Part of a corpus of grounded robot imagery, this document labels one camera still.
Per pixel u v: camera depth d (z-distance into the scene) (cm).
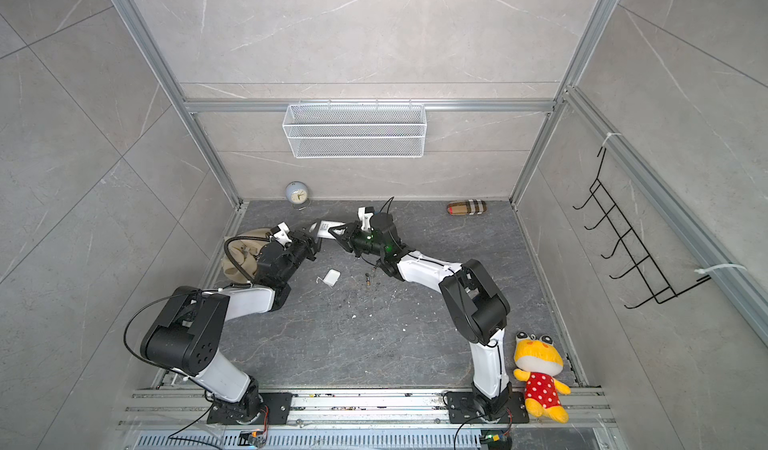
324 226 84
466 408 75
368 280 98
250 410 66
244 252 104
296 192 114
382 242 72
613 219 73
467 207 114
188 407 75
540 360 74
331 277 98
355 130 101
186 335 46
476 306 51
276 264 69
